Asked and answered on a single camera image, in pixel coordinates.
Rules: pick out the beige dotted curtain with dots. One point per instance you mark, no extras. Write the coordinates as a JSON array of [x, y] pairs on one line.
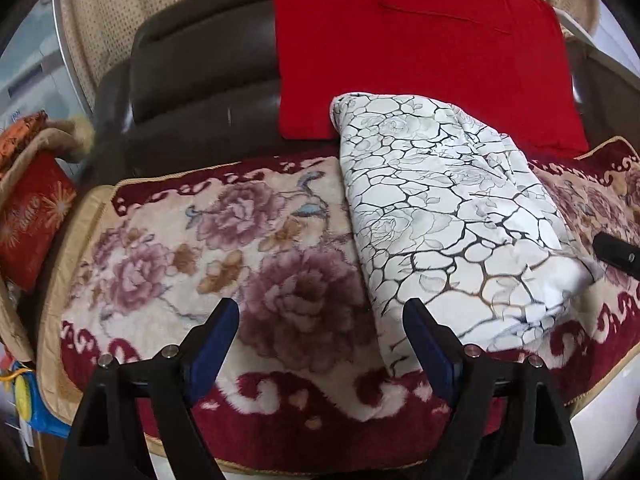
[[125, 5]]

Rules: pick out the white rail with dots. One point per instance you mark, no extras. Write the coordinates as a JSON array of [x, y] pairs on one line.
[[575, 27]]

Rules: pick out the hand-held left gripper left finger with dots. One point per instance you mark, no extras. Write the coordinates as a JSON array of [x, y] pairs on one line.
[[212, 350]]

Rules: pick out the blue and yellow toy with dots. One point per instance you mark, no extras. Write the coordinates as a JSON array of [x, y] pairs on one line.
[[30, 405]]

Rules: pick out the red printed box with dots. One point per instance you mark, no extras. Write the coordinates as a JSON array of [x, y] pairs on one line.
[[35, 220]]

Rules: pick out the brown leather sofa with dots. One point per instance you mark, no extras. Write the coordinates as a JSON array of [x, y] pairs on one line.
[[200, 70]]

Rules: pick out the large red cushion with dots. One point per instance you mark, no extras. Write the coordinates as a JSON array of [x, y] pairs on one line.
[[400, 50]]

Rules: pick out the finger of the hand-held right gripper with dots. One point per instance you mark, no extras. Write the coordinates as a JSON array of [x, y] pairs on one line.
[[617, 255]]

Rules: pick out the floral red-bordered blanket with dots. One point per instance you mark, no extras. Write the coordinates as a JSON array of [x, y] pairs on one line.
[[200, 260]]

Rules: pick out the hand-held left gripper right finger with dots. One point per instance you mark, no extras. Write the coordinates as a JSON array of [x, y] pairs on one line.
[[430, 350]]

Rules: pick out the white black-veined patterned coat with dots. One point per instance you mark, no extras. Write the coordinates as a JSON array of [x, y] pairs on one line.
[[450, 220]]

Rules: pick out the orange floral folded cloth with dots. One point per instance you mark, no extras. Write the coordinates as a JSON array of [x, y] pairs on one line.
[[20, 135]]

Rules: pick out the beige fur-trimmed jacket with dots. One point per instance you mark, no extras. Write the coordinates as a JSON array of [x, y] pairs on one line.
[[70, 135]]

